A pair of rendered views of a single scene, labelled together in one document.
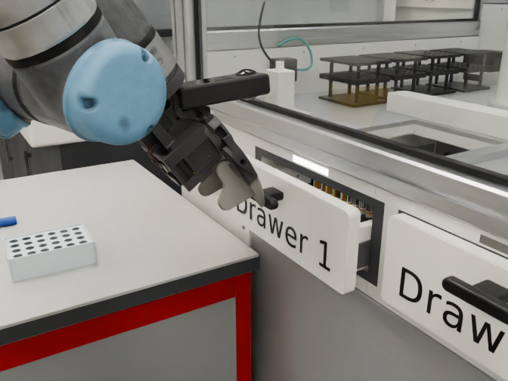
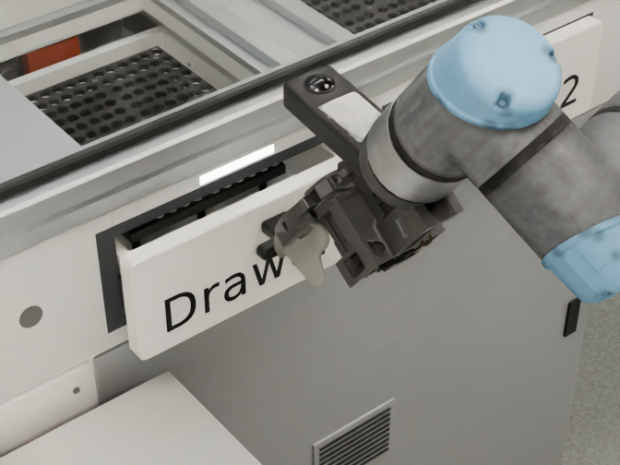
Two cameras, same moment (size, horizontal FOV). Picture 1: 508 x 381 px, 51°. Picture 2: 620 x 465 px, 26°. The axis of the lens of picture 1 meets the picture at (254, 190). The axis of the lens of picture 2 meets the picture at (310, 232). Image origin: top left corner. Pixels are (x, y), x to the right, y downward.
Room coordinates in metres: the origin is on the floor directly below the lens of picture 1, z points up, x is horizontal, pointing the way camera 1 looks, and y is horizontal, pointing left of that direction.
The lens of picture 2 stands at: (0.75, 0.89, 1.63)
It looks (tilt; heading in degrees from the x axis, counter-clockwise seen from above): 39 degrees down; 263
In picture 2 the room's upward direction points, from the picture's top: straight up
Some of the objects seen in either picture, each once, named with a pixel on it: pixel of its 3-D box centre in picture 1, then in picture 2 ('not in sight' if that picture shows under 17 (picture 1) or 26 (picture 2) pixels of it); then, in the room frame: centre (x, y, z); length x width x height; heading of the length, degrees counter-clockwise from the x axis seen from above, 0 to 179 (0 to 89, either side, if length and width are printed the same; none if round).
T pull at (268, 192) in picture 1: (267, 195); (285, 231); (0.66, -0.02, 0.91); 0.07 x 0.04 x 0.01; 31
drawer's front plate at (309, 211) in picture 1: (283, 213); (268, 244); (0.68, -0.04, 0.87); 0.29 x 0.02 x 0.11; 31
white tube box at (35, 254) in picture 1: (49, 250); not in sight; (0.75, 0.32, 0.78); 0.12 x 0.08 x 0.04; 119
